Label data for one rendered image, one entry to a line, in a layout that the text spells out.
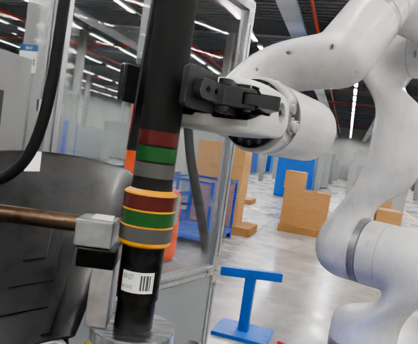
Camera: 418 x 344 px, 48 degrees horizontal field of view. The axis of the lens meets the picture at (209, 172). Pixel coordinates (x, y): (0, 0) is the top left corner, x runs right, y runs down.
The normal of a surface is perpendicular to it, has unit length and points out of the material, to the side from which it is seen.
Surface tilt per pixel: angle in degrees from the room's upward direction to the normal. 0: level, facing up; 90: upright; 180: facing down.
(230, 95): 90
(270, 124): 94
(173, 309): 90
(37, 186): 41
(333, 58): 112
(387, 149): 82
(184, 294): 90
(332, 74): 138
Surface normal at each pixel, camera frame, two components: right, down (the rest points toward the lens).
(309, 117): 0.83, -0.04
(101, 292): 0.02, 0.06
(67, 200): 0.21, -0.72
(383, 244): -0.53, -0.49
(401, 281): -0.67, -0.05
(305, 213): -0.25, 0.01
